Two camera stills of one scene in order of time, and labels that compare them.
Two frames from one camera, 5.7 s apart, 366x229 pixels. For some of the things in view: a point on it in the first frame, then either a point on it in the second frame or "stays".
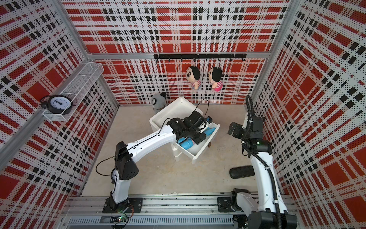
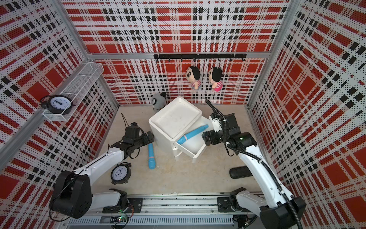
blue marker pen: (187, 143) → (152, 163)
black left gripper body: (196, 135) → (143, 140)
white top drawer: (193, 151) stays
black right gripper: (237, 133) → (206, 138)
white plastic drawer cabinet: (180, 108) stays
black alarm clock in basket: (57, 104) stays
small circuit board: (113, 219) stays
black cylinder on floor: (241, 171) stays
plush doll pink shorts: (215, 78) stays
